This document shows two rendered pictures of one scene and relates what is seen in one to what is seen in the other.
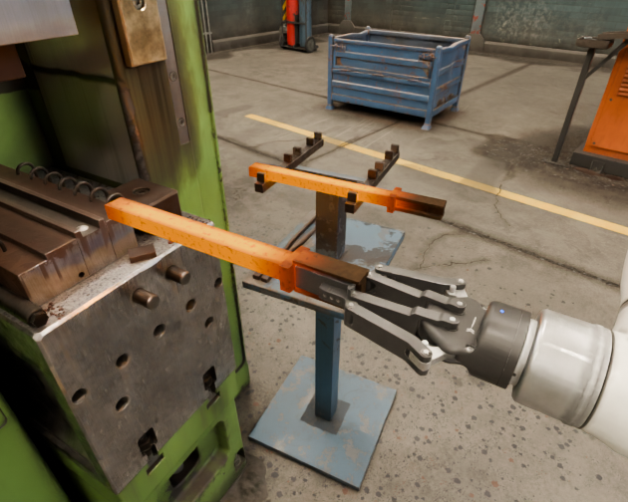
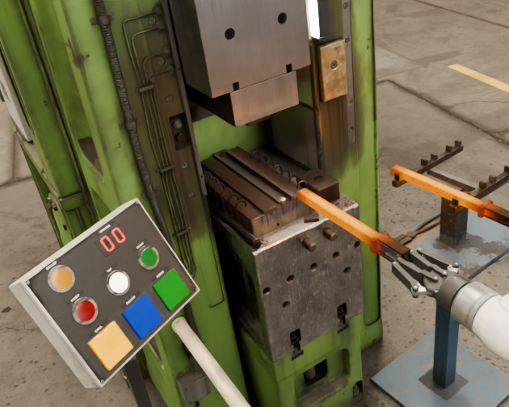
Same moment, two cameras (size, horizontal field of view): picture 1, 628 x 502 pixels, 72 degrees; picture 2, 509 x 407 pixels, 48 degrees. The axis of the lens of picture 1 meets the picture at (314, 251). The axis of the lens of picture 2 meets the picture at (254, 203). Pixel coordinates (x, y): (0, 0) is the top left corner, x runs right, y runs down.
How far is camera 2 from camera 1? 87 cm
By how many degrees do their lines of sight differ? 28
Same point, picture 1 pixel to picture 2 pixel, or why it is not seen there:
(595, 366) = (476, 304)
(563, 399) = (463, 316)
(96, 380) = (275, 285)
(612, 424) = (477, 329)
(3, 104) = not seen: hidden behind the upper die
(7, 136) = (245, 128)
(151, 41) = (338, 85)
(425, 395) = not seen: outside the picture
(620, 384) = (481, 312)
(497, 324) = (449, 282)
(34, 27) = (280, 105)
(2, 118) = not seen: hidden behind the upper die
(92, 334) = (278, 258)
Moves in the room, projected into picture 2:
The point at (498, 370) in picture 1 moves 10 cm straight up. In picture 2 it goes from (445, 301) to (448, 262)
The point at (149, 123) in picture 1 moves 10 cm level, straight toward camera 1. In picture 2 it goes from (329, 132) to (329, 146)
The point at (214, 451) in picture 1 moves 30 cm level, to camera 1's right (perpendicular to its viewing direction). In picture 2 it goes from (339, 375) to (419, 400)
